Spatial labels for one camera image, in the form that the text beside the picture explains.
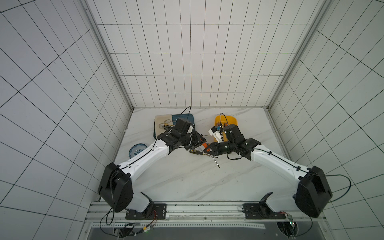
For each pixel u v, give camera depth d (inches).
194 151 36.3
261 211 25.9
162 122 43.3
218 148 27.4
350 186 16.9
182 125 24.0
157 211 28.6
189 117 44.7
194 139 27.4
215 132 28.6
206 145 29.8
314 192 16.0
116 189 16.0
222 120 42.3
